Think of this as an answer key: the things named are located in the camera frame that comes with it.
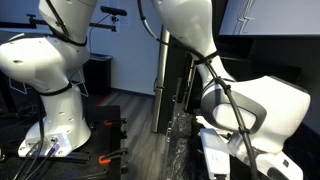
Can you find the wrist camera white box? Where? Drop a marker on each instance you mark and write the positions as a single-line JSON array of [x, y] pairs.
[[216, 155]]

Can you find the orange black clamp near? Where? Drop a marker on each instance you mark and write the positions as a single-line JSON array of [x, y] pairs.
[[108, 158]]

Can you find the orange black clamp far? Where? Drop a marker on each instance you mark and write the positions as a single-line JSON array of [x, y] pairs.
[[114, 121]]

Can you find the black trash bin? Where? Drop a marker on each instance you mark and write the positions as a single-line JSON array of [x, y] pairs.
[[97, 74]]

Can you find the white upper cabinets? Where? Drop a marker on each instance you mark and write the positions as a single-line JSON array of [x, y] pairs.
[[271, 18]]

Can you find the orange black clamp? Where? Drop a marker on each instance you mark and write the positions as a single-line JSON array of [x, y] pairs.
[[114, 121], [108, 158]]

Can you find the black perforated mounting board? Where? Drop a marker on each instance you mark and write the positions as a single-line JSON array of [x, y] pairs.
[[65, 163]]

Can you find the black camera on stand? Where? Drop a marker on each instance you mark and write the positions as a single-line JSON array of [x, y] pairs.
[[113, 11]]

